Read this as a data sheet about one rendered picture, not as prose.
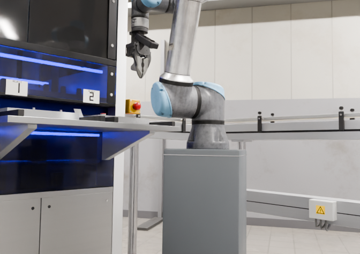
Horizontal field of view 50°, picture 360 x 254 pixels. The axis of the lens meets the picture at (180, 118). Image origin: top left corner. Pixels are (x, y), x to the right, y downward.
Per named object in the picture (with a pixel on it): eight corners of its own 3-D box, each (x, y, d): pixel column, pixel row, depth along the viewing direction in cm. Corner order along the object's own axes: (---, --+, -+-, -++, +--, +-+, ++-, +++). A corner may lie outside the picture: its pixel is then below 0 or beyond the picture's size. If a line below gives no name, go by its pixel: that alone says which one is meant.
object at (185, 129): (113, 136, 195) (114, 105, 196) (96, 136, 206) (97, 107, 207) (203, 139, 243) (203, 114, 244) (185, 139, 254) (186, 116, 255)
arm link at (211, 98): (231, 120, 133) (231, 82, 134) (197, 119, 127) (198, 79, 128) (213, 122, 144) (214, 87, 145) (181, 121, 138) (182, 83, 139)
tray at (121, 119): (54, 126, 171) (55, 118, 171) (104, 128, 190) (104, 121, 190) (97, 123, 147) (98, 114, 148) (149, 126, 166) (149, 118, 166)
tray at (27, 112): (-28, 121, 147) (-27, 112, 148) (38, 125, 166) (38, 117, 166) (6, 118, 123) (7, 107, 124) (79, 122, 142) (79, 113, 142)
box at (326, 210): (308, 217, 189) (308, 199, 190) (313, 216, 192) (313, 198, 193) (332, 221, 180) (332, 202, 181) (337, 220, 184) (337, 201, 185)
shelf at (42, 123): (-43, 126, 144) (-42, 121, 144) (112, 133, 193) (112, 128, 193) (7, 121, 110) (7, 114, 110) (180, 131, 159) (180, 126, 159)
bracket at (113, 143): (101, 159, 178) (102, 132, 179) (106, 159, 181) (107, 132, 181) (149, 162, 154) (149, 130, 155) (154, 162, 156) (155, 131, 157)
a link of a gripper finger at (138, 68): (133, 79, 166) (134, 58, 166) (142, 77, 162) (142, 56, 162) (127, 78, 164) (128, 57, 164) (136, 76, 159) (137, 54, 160)
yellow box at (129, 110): (120, 113, 195) (120, 99, 196) (132, 114, 200) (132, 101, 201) (129, 112, 190) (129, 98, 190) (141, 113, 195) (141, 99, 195)
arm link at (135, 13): (135, -11, 160) (128, -4, 168) (134, 15, 159) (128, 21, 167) (152, -8, 164) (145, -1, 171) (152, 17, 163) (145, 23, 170)
